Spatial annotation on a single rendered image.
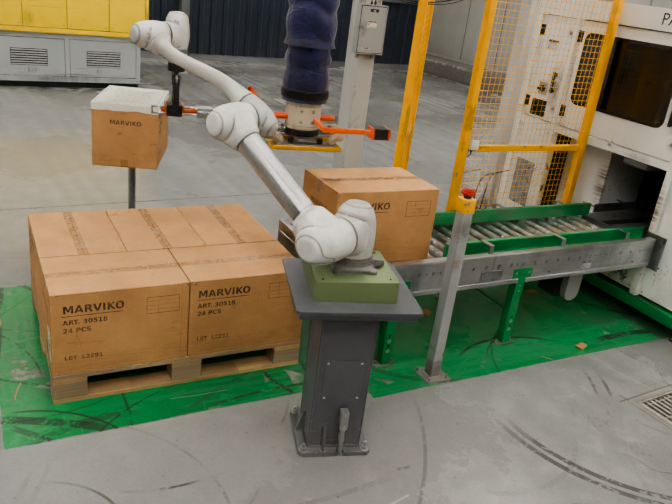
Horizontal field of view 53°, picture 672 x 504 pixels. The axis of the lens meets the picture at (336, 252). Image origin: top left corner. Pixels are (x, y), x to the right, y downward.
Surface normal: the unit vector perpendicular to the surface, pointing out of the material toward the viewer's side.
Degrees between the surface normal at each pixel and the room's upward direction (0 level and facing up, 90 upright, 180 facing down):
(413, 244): 90
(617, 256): 90
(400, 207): 90
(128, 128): 90
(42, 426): 0
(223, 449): 0
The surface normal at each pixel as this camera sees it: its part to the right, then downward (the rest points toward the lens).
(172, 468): 0.12, -0.92
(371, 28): 0.45, 0.39
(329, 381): 0.18, 0.40
